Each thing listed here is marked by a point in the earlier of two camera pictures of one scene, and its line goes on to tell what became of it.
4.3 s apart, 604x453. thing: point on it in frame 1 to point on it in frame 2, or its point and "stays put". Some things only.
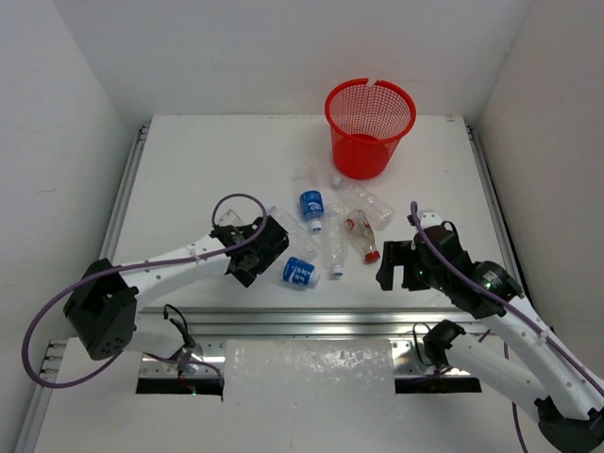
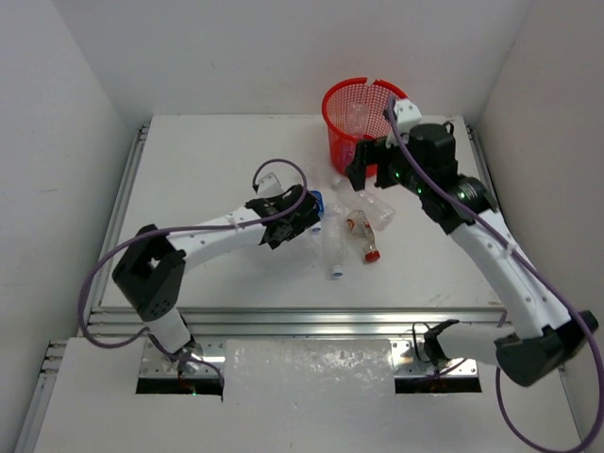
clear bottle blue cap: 335,237 stays put
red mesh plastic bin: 367,121 stays put
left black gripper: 270,243 to 302,213
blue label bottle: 312,207 stays put
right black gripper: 397,252 to 372,151
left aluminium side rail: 109,248 stays put
